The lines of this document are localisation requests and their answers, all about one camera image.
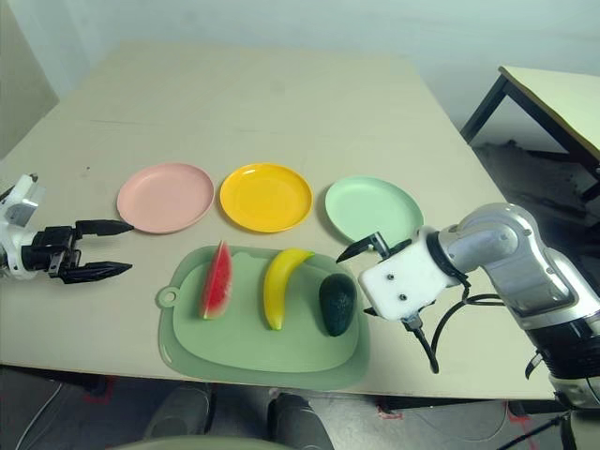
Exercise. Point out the pink plate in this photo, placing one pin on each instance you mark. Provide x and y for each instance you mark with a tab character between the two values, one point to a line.
164	197

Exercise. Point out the grey-green robot torso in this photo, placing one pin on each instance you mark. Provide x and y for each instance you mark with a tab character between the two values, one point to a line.
197	444

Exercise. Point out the grey robot right foot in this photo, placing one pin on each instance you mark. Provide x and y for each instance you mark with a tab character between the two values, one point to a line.
295	422

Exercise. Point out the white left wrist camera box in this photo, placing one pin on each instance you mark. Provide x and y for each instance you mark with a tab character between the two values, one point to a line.
23	201

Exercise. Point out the mint green plate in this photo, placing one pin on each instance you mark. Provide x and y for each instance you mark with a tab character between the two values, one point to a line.
370	206

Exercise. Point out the toy yellow banana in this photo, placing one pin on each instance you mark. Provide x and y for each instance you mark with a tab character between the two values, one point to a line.
275	290

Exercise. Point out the green cutting board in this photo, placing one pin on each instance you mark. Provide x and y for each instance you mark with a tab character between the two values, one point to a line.
281	347

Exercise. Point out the beige side table black legs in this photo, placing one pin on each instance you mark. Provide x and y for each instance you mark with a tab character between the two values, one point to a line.
548	89

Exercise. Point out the grey robot left foot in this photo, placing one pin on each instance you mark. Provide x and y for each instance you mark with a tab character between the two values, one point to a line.
180	408

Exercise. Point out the toy watermelon slice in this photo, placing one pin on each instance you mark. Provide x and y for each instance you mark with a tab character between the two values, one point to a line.
218	286

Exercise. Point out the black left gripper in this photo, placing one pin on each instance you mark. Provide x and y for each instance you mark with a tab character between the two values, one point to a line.
47	250

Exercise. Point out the grey robot foot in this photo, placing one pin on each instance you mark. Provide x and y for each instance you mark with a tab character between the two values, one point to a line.
180	408
295	422

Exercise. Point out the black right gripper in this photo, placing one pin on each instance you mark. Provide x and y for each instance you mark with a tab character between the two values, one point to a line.
386	246

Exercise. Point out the toy dark green avocado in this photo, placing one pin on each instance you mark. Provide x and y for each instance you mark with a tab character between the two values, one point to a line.
337	304

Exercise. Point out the yellow plate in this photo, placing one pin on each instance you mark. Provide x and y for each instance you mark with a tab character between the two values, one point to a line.
265	199

